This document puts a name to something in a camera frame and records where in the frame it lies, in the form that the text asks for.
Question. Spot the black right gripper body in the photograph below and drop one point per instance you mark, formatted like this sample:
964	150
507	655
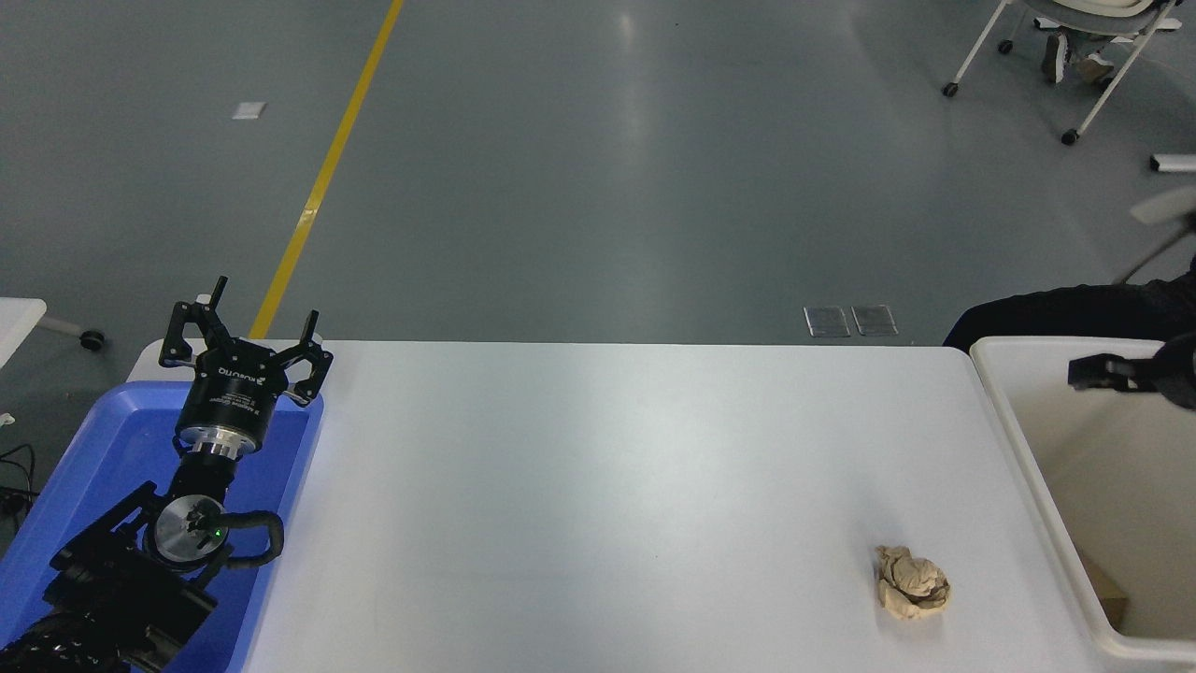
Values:
1179	372

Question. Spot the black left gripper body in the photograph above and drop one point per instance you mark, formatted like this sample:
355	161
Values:
229	393

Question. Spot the silver floor socket plate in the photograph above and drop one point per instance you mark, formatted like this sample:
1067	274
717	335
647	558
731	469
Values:
875	320
827	322

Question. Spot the blue plastic tray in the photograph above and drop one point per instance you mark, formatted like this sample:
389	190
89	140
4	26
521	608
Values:
121	449

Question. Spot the large pale plastic bin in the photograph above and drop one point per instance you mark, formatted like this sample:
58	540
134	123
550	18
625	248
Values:
1103	486

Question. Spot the white wheeled side table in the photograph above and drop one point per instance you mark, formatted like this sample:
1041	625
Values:
17	318

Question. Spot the white chair star base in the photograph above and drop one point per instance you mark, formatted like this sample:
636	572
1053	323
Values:
1163	206

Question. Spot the yellow floor tape line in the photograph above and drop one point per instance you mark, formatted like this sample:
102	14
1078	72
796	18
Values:
327	168

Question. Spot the white wheeled chair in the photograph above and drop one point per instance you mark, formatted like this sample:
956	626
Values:
1107	93

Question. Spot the crumpled tan paper ball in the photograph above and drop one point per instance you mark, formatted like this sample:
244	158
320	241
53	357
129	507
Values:
911	587

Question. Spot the person's foot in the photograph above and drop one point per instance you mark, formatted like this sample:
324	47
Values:
1056	58
1095	69

